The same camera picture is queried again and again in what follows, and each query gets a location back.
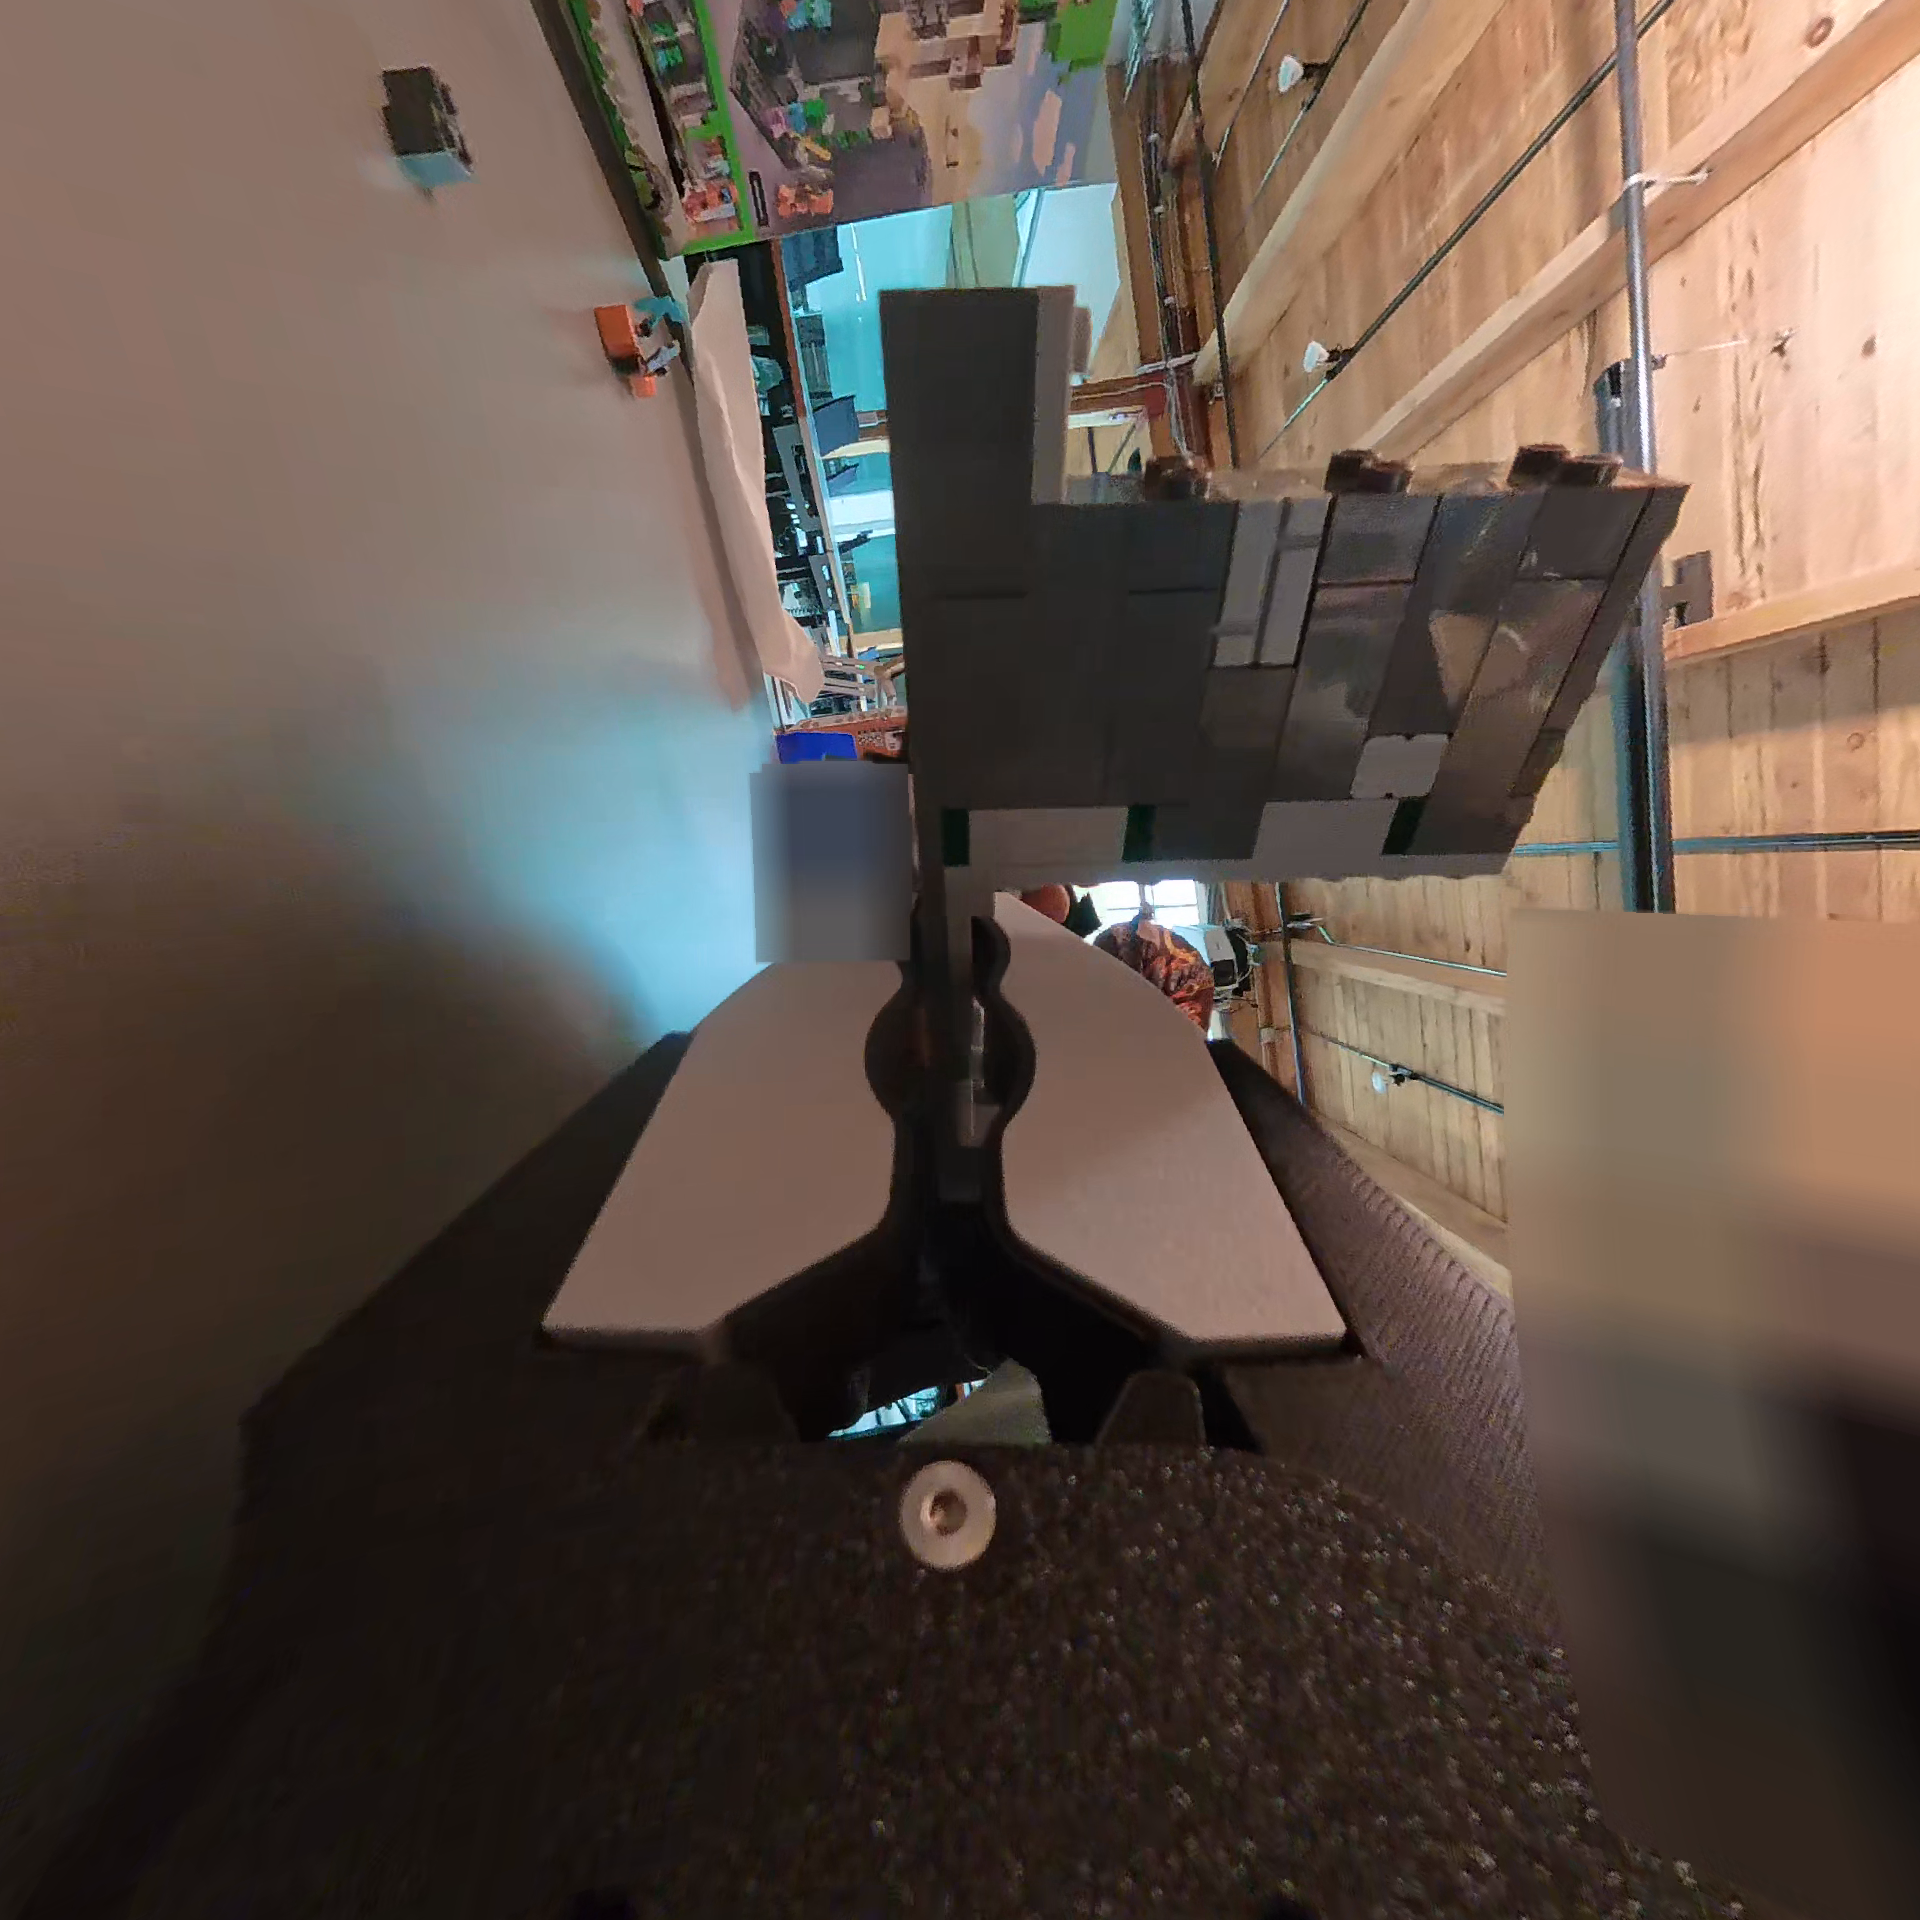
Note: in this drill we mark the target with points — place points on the grey desk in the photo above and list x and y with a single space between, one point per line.
299 750

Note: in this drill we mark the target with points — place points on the green toy set box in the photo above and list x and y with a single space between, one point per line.
931 107

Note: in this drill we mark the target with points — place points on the white paper bag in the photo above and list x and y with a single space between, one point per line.
734 482

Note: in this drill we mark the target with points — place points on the grey brick tower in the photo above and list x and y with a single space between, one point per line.
1142 662

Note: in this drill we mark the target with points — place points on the blue storage bin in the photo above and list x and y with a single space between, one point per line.
832 746

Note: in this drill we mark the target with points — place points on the small toy minifigure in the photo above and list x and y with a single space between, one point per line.
630 339

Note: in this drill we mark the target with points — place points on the small grey corner brick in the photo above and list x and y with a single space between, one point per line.
423 119

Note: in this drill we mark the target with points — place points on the metal ceiling pipe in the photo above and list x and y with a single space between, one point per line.
1636 226

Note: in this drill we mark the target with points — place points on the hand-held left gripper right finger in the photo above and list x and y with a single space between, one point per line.
1154 1184

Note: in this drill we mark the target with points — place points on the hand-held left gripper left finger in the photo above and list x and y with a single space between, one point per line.
721 1184

